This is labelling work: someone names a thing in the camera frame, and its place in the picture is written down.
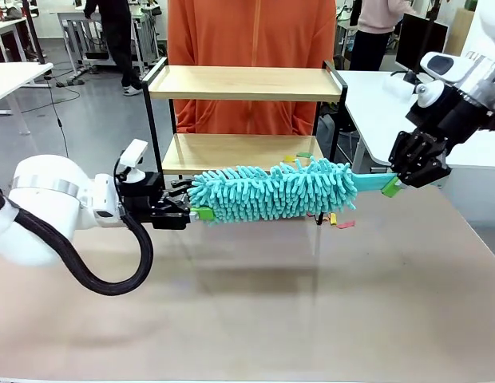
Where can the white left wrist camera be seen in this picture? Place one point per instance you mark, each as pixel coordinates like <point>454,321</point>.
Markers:
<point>133,153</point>

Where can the wood and black metal shelf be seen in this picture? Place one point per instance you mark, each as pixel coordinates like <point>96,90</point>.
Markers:
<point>247,94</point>

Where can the white rounded table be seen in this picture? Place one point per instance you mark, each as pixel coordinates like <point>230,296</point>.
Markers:
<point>375,119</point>

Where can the white desk with dark underside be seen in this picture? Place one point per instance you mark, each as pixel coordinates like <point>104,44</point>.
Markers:
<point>8,26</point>

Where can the person in black clothes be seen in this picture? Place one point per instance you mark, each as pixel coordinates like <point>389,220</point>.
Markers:
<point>116,40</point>

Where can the person in pink top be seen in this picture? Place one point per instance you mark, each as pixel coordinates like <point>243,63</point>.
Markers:
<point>375,20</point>

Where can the black stand pole by desks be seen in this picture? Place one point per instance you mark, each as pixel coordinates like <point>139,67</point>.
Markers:
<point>34,32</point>

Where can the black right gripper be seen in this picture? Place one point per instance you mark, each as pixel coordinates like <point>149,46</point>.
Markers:
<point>451,115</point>

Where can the black monitor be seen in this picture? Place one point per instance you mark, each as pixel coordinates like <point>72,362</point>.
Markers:
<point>413,40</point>

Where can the yellow paper scrap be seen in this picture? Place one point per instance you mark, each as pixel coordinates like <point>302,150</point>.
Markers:
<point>332,218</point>

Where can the white desk with white legs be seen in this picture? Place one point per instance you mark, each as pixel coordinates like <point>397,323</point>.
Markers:
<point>16,76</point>

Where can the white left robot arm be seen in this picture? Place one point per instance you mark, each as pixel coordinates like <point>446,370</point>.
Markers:
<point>44,207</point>

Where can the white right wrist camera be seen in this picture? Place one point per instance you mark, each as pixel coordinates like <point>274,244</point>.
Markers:
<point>451,69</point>

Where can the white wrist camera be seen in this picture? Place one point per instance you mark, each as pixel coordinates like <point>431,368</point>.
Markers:
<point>133,153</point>
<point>451,69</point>

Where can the teal chenille duster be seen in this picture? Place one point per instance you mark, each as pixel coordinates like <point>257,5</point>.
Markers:
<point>271,191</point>

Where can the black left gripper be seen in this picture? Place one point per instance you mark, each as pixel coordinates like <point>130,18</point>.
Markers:
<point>139,195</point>

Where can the black stand pole by monitor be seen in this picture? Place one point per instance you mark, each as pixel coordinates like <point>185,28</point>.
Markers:
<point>433,24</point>

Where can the brown cardboard panel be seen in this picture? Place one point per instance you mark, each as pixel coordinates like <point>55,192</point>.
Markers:
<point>461,36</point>

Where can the person in orange hoodie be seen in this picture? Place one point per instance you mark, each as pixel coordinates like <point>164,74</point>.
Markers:
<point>251,36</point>

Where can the grey frame workbench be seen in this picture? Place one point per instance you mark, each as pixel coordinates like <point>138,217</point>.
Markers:
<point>72,18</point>

